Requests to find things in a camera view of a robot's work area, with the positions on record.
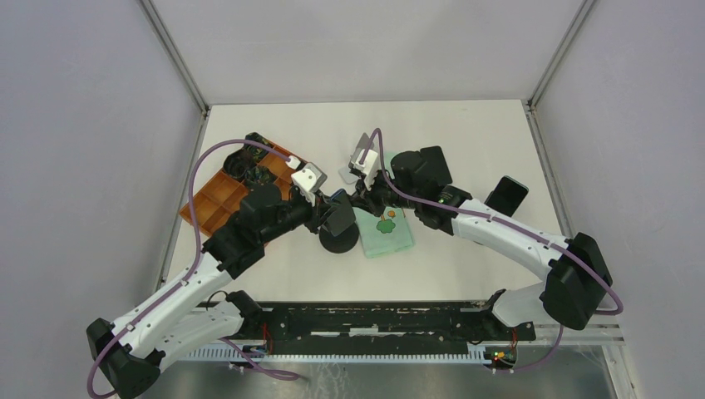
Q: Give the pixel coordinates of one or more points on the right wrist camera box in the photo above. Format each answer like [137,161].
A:
[366,167]

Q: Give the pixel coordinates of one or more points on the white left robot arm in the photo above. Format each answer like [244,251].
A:
[133,350]

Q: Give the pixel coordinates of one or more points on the green cartoon towel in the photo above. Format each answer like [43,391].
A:
[384,235]

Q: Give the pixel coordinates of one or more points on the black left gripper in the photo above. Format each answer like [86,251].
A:
[315,212]

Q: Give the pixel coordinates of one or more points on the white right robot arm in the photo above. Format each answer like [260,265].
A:
[573,276]

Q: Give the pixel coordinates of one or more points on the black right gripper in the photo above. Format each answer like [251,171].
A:
[369,198]

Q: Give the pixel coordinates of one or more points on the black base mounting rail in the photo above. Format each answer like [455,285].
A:
[379,328]

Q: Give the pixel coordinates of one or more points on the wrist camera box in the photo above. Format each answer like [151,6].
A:
[366,167]
[308,180]

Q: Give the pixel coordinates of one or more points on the blue smartphone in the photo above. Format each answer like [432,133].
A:
[340,215]

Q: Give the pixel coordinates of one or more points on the white folding phone stand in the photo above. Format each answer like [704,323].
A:
[366,143]

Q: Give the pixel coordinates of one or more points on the rolled dark floral tie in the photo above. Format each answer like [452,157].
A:
[258,175]

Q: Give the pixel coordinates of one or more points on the orange compartment tray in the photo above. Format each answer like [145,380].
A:
[217,199]

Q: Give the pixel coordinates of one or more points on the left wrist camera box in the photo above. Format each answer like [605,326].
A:
[308,180]

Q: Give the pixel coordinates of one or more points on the black clamp phone stand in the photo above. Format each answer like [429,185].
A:
[341,243]

